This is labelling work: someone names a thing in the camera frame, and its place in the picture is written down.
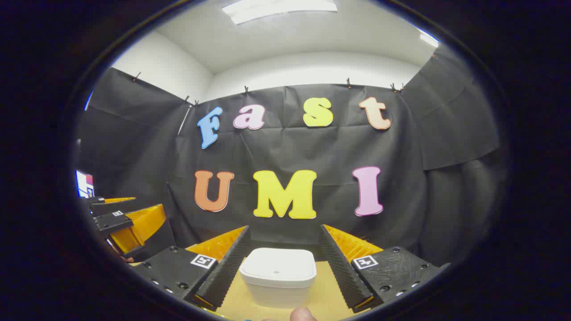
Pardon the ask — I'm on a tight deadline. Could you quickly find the large ceiling light panel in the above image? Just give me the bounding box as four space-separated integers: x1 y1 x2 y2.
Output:
222 0 338 25

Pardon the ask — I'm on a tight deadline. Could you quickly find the computer monitor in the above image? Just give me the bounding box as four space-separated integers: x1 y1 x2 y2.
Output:
75 170 95 198

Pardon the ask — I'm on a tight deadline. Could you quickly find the black backdrop cloth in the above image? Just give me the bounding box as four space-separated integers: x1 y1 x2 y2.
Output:
74 42 509 268

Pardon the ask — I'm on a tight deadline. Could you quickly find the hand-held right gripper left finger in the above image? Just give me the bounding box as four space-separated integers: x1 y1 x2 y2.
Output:
132 226 251 311

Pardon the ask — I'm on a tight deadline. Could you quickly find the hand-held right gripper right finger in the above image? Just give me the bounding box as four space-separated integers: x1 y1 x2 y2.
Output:
319 224 450 313

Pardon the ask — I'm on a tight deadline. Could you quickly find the small ceiling light panel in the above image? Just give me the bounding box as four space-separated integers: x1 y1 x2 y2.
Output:
419 30 440 48

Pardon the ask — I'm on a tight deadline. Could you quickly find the white desktop garbage bin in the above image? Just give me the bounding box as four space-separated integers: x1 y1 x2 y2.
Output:
239 248 317 309

